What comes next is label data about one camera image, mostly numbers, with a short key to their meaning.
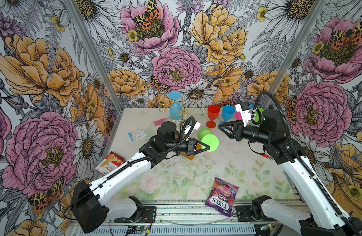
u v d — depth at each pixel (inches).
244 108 21.9
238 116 22.1
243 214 29.1
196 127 23.8
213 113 39.3
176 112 35.7
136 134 41.4
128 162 18.7
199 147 24.0
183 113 30.1
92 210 14.7
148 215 28.8
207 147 24.6
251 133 21.4
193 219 29.4
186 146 22.8
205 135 24.3
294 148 17.8
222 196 30.6
